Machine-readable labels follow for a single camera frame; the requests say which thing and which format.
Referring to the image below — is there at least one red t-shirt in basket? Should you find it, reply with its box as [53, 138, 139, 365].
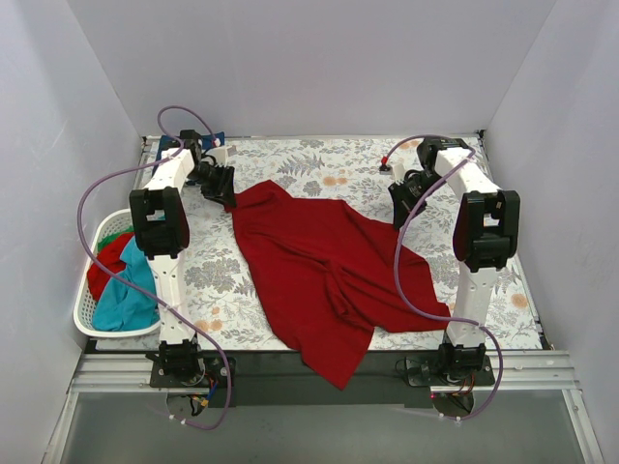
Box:
[86, 237, 134, 302]

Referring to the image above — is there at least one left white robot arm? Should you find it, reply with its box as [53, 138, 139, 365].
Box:
[130, 130, 236, 387]

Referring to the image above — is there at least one green t-shirt in basket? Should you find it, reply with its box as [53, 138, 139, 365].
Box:
[97, 226, 133, 253]

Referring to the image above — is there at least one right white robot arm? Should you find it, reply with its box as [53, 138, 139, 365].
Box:
[380, 135, 520, 387]

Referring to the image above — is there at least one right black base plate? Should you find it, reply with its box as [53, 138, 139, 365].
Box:
[395, 352, 495, 388]

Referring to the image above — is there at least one floral patterned table cloth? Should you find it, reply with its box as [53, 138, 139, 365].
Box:
[182, 138, 543, 352]

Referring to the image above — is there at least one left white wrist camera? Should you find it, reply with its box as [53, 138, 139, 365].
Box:
[207, 145, 237, 166]

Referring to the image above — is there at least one turquoise t-shirt in basket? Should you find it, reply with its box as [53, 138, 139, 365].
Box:
[87, 232, 159, 332]

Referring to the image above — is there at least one dark red t-shirt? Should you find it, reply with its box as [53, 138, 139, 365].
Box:
[229, 181, 450, 390]

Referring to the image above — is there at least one aluminium frame rail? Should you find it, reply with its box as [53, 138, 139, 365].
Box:
[70, 350, 581, 392]

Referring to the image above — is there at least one white plastic laundry basket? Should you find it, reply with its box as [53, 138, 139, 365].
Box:
[73, 209, 161, 338]

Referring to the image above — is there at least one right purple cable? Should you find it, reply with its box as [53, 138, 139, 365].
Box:
[381, 133, 505, 424]

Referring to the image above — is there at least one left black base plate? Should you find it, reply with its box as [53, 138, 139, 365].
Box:
[149, 354, 237, 389]

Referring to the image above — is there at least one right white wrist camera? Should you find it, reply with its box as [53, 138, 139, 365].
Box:
[378, 157, 407, 184]

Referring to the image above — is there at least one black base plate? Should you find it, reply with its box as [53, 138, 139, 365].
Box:
[149, 354, 237, 389]
[395, 352, 495, 388]

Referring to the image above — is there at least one folded blue printed t-shirt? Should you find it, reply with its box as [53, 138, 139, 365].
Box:
[147, 130, 225, 190]

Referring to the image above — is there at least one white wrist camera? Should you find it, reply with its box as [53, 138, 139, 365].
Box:
[378, 157, 407, 184]
[207, 145, 237, 166]

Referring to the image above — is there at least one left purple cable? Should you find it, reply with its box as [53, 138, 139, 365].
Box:
[76, 105, 233, 431]

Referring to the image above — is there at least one purple cable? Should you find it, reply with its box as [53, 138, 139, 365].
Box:
[76, 105, 233, 431]
[381, 133, 505, 424]

